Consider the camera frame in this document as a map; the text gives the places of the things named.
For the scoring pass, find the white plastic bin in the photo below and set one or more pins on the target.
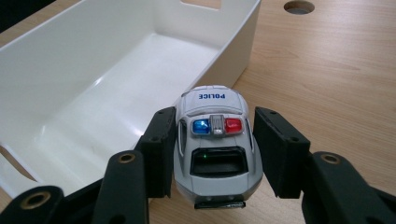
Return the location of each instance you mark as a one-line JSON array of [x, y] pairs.
[[102, 93]]

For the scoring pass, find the white toy police car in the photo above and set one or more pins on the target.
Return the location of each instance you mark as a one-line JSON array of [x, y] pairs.
[[216, 146]]

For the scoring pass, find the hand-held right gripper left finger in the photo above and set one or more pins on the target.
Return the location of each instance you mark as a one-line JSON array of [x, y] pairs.
[[157, 149]]

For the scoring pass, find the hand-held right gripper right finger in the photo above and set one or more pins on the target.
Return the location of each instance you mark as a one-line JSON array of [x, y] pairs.
[[280, 152]]

